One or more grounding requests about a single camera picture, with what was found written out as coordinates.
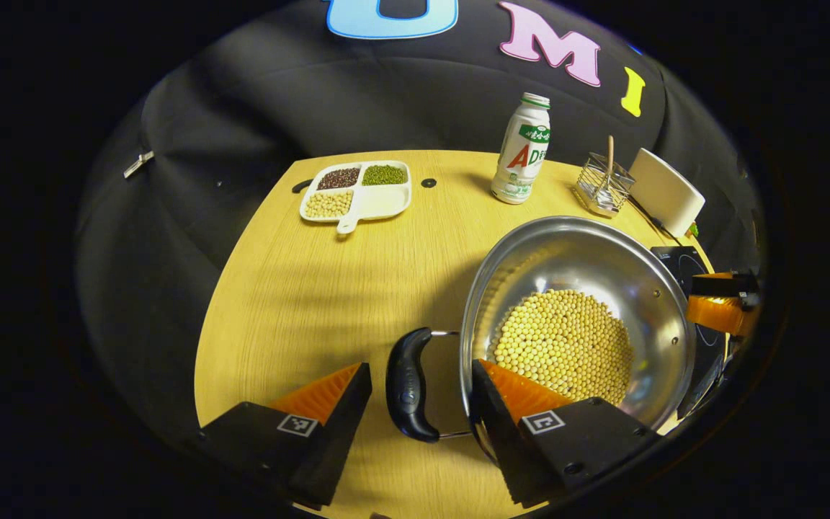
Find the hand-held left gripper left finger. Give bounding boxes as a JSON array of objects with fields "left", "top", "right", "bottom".
[{"left": 197, "top": 362, "right": 373, "bottom": 507}]

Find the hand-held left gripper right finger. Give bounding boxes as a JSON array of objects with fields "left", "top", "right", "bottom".
[{"left": 468, "top": 358, "right": 666, "bottom": 510}]

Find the black induction cooktop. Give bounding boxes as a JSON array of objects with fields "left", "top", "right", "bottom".
[{"left": 649, "top": 245, "right": 730, "bottom": 420}]

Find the stainless steel pot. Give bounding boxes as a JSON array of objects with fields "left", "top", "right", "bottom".
[{"left": 386, "top": 216, "right": 697, "bottom": 462}]

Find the white toaster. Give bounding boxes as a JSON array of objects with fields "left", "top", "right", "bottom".
[{"left": 628, "top": 148, "right": 706, "bottom": 237}]

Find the pile of yellow soybeans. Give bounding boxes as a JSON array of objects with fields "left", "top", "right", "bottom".
[{"left": 491, "top": 290, "right": 634, "bottom": 406}]

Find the white divided bean dish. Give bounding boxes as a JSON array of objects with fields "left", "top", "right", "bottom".
[{"left": 299, "top": 160, "right": 413, "bottom": 235}]

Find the white drink bottle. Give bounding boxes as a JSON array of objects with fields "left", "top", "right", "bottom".
[{"left": 491, "top": 92, "right": 552, "bottom": 205}]

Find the silver cloth clip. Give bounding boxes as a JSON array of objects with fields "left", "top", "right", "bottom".
[{"left": 123, "top": 150, "right": 156, "bottom": 179}]

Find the toaster power cable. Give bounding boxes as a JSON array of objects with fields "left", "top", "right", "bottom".
[{"left": 628, "top": 195, "right": 682, "bottom": 246}]

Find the wire utensil holder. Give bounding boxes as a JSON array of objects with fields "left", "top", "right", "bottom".
[{"left": 575, "top": 153, "right": 635, "bottom": 218}]

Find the wooden handled spoon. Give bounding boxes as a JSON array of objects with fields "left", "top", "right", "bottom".
[{"left": 597, "top": 135, "right": 617, "bottom": 206}]

